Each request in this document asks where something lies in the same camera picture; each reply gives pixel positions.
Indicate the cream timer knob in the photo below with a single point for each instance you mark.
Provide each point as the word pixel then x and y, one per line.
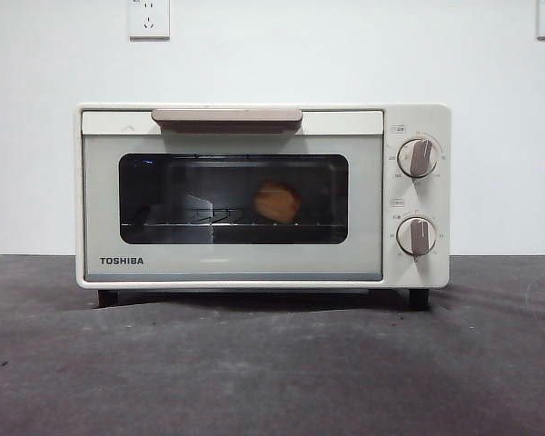
pixel 416 235

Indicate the cream Toshiba toaster oven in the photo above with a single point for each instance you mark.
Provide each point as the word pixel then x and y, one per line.
pixel 437 272

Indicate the cream temperature knob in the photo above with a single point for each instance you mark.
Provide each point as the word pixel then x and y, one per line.
pixel 418 157

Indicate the golden brown bread roll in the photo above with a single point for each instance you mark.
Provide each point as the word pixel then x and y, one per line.
pixel 277 202

